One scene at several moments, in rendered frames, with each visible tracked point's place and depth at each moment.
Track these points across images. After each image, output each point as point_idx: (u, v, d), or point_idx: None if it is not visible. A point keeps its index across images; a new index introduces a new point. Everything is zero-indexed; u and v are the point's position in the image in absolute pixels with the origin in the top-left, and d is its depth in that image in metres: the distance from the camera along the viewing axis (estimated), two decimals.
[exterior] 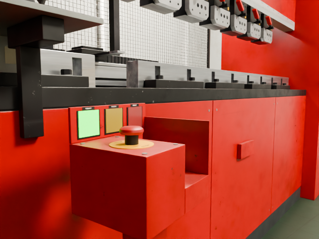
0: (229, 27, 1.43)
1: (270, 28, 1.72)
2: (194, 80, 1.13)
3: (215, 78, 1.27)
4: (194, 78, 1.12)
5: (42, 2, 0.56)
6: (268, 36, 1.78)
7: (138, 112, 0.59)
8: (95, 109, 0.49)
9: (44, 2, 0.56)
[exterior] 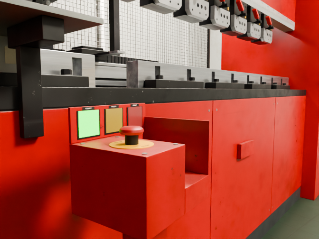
0: (229, 27, 1.43)
1: (270, 28, 1.72)
2: (194, 80, 1.13)
3: (215, 78, 1.27)
4: (194, 78, 1.12)
5: None
6: (268, 36, 1.78)
7: (138, 112, 0.59)
8: (95, 109, 0.49)
9: None
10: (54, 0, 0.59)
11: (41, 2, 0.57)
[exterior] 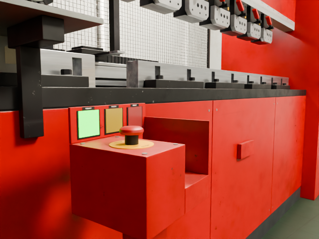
0: (229, 27, 1.43)
1: (270, 28, 1.72)
2: (194, 80, 1.13)
3: (215, 78, 1.27)
4: (194, 78, 1.12)
5: None
6: (268, 36, 1.78)
7: (138, 112, 0.59)
8: (95, 109, 0.49)
9: None
10: (48, 2, 0.61)
11: None
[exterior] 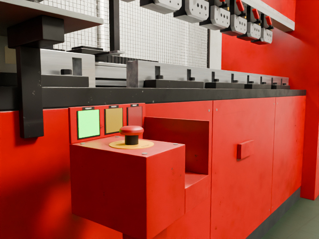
0: (229, 27, 1.43)
1: (270, 28, 1.72)
2: (194, 80, 1.13)
3: (215, 78, 1.27)
4: (194, 78, 1.12)
5: None
6: (268, 36, 1.78)
7: (138, 112, 0.59)
8: (95, 109, 0.49)
9: None
10: None
11: None
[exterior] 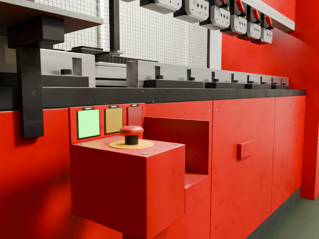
0: (229, 27, 1.43)
1: (270, 28, 1.72)
2: (194, 80, 1.13)
3: (215, 78, 1.27)
4: (194, 78, 1.12)
5: None
6: (268, 36, 1.78)
7: (138, 112, 0.59)
8: (95, 109, 0.49)
9: None
10: None
11: None
